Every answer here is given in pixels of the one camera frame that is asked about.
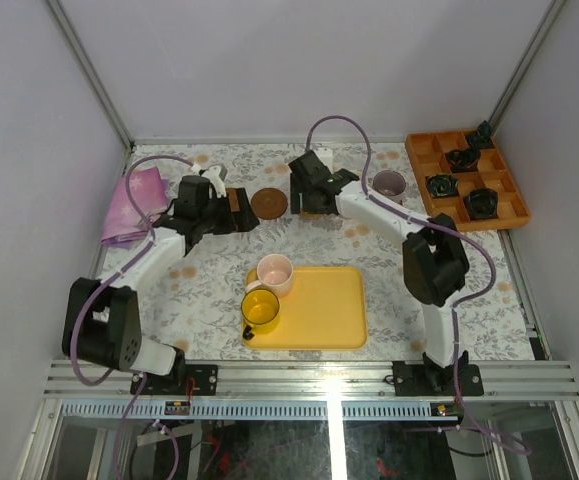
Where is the black item in box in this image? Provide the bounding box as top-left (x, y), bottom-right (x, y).
top-left (445, 147), bottom-right (481, 173)
top-left (426, 173), bottom-right (459, 198)
top-left (463, 188), bottom-right (498, 221)

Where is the yellow mug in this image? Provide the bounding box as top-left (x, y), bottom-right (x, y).
top-left (241, 289), bottom-right (280, 341)

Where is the pink snowflake cloth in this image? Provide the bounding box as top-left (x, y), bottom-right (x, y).
top-left (100, 166), bottom-right (170, 250)

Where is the yellow tray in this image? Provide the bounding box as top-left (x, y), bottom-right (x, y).
top-left (243, 266), bottom-right (367, 351)

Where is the orange compartment box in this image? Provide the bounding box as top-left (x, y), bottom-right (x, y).
top-left (405, 130), bottom-right (531, 233)

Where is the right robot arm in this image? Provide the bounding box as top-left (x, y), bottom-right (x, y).
top-left (289, 150), bottom-right (469, 395)

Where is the dark wooden coaster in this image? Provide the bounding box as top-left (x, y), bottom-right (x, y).
top-left (250, 188), bottom-right (288, 220)

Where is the black item on box corner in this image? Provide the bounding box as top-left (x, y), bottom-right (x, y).
top-left (465, 120), bottom-right (494, 150)

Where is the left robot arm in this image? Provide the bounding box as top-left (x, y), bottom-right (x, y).
top-left (62, 164), bottom-right (259, 395)

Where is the aluminium frame rail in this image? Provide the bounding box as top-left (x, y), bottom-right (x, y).
top-left (43, 360), bottom-right (579, 401)

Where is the purple mug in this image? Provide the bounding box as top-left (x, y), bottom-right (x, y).
top-left (372, 170), bottom-right (407, 204)

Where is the woven rattan coaster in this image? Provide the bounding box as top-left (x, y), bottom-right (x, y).
top-left (300, 212), bottom-right (328, 221)

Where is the light pink mug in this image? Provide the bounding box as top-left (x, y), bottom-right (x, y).
top-left (245, 254), bottom-right (294, 298)

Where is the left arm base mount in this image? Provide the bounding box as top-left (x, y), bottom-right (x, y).
top-left (141, 364), bottom-right (219, 397)

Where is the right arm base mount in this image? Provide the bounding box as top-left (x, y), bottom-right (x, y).
top-left (383, 351), bottom-right (484, 397)

